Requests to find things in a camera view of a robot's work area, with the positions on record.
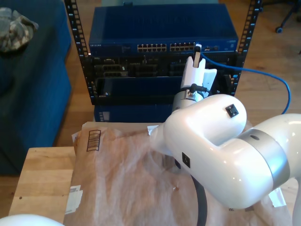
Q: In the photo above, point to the blue equipment case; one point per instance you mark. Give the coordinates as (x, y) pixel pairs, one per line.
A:
(141, 114)

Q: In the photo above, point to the black rack shelf tray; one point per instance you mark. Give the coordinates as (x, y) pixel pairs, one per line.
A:
(141, 87)

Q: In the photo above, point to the black perforated rack post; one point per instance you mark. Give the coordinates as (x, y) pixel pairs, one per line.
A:
(75, 23)
(247, 28)

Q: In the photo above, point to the brown paper mailer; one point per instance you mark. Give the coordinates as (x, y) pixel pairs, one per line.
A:
(117, 176)

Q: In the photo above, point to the short white tape piece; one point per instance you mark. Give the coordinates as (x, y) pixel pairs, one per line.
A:
(278, 199)

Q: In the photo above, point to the black rack server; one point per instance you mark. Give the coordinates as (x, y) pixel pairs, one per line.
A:
(145, 68)

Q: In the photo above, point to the blue sofa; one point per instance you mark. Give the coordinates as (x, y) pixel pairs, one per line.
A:
(35, 94)

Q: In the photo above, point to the office chair base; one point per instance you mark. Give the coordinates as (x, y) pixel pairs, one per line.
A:
(279, 29)

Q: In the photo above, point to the blue network switch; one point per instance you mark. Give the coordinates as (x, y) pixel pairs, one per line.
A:
(152, 23)

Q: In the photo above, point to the white paper label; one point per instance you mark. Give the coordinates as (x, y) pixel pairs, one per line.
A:
(74, 200)

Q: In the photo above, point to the camouflage cloth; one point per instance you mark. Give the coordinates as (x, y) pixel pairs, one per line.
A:
(16, 30)

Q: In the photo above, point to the long white tape strip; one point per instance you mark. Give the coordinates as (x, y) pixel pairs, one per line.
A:
(151, 131)

